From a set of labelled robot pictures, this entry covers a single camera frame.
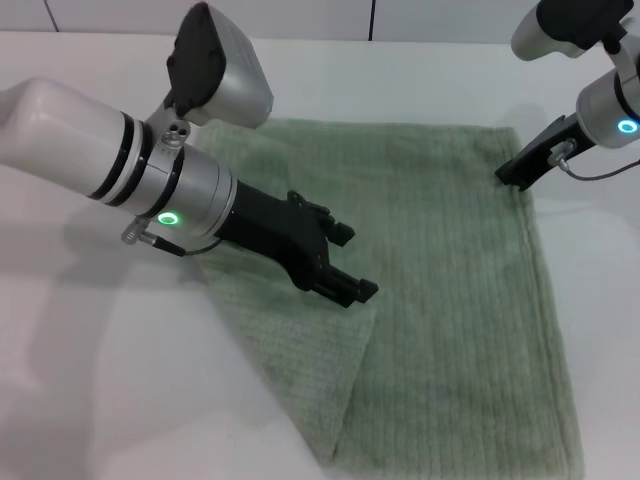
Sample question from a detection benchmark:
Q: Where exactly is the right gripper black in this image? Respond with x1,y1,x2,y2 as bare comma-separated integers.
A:
493,114,590,193

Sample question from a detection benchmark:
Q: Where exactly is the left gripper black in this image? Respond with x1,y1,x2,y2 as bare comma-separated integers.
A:
214,179,380,310

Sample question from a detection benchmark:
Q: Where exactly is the green terry towel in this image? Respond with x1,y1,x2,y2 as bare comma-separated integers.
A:
192,117,585,480

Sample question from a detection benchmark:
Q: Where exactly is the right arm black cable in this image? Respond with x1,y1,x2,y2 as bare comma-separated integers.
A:
546,139,640,182

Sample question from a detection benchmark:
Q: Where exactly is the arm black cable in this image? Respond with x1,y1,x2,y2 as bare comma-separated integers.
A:
121,221,222,257
546,139,640,182

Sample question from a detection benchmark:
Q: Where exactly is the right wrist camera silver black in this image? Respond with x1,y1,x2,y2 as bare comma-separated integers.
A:
510,0,640,62

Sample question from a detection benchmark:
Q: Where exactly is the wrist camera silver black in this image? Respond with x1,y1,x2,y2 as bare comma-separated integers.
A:
145,1,276,130
510,0,640,62

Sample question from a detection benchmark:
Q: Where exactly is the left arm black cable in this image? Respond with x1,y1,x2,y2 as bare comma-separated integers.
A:
121,221,222,257

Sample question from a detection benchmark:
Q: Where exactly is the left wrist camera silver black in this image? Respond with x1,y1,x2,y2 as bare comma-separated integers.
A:
145,1,276,130

